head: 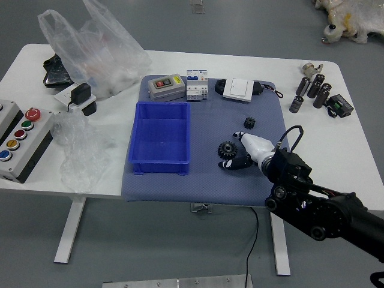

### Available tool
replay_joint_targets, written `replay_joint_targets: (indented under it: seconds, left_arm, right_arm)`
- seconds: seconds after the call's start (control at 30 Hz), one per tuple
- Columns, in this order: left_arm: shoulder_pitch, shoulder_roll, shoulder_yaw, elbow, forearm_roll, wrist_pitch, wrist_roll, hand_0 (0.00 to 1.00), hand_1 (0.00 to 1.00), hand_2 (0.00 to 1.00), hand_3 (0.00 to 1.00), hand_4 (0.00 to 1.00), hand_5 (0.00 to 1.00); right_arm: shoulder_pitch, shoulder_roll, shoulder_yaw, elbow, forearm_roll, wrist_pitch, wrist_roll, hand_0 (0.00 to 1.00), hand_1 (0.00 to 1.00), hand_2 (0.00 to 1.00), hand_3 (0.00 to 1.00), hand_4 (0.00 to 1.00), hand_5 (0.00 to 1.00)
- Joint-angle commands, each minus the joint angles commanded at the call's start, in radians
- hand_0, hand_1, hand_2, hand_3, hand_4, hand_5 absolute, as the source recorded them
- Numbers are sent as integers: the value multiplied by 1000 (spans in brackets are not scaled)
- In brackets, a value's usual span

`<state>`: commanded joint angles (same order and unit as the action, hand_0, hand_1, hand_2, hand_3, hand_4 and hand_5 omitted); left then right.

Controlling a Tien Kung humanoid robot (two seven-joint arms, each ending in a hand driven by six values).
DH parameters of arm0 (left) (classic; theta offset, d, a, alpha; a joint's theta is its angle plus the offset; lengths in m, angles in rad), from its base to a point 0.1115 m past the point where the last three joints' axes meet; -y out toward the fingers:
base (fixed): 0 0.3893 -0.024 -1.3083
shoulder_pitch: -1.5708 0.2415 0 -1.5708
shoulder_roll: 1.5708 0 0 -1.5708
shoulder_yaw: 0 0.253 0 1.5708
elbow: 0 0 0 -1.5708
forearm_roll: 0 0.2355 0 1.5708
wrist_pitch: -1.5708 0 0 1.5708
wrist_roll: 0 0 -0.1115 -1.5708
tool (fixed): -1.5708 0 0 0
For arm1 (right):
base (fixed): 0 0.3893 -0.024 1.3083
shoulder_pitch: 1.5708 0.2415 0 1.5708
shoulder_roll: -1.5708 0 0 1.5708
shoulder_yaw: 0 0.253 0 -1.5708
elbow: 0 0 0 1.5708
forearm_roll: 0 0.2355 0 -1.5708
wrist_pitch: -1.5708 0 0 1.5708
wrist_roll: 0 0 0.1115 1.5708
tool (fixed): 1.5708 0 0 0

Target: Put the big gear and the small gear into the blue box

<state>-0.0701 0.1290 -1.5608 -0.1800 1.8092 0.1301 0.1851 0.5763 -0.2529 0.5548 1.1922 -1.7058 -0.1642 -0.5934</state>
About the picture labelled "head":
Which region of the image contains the black adapter with wires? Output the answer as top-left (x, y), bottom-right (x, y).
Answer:
top-left (253, 80), bottom-right (284, 98)

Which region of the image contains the grey metal base plate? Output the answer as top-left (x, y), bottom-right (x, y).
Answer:
top-left (101, 274), bottom-right (253, 288)

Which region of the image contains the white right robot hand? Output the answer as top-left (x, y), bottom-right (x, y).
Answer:
top-left (218, 130), bottom-right (276, 171)

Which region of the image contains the metal bracket under table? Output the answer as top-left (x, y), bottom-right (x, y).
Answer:
top-left (189, 203), bottom-right (213, 214)

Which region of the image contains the large clear plastic bag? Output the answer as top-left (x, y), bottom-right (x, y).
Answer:
top-left (37, 0), bottom-right (153, 101)

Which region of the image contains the white wall switch panel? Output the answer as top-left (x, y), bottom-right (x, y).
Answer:
top-left (222, 77), bottom-right (254, 104)

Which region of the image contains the white circuit breaker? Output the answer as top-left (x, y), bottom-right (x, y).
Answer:
top-left (185, 69), bottom-right (209, 102)

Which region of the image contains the big black gear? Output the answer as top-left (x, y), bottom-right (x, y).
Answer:
top-left (217, 140), bottom-right (238, 160)

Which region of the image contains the black plastic tray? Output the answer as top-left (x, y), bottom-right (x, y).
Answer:
top-left (43, 53), bottom-right (76, 88)

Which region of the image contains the metal floor plate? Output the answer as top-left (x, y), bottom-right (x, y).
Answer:
top-left (190, 0), bottom-right (206, 14)

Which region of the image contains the grey push button switch box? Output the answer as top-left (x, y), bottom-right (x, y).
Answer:
top-left (147, 73), bottom-right (186, 102)

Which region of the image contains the grey coloured button control box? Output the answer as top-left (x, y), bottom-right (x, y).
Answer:
top-left (0, 106), bottom-right (58, 184)

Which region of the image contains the white wrapped bundle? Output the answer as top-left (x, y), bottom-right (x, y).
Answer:
top-left (313, 0), bottom-right (384, 44)

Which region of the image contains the black module with green terminal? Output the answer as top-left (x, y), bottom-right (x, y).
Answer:
top-left (325, 94), bottom-right (355, 118)

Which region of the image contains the blue-grey padded mat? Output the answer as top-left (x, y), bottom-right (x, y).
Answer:
top-left (121, 74), bottom-right (290, 208)

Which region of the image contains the crumpled clear plastic wrap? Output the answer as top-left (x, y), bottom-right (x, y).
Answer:
top-left (50, 108), bottom-right (118, 194)

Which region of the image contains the black floor cable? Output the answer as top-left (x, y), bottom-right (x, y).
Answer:
top-left (245, 206), bottom-right (260, 288)

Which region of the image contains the blue plastic box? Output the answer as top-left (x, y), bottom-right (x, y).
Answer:
top-left (128, 101), bottom-right (191, 176)

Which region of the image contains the black power adapter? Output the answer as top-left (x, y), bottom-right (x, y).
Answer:
top-left (66, 83), bottom-right (92, 113)

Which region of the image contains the white socket plate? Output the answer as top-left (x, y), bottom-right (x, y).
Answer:
top-left (53, 83), bottom-right (98, 106)

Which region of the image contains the white table leg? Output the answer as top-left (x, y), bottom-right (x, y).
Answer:
top-left (53, 197), bottom-right (88, 264)
top-left (269, 209), bottom-right (291, 276)

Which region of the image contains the silver metal connector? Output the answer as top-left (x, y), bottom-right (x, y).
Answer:
top-left (301, 62), bottom-right (325, 77)

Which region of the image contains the black block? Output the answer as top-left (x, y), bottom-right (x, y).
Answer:
top-left (81, 101), bottom-right (98, 116)

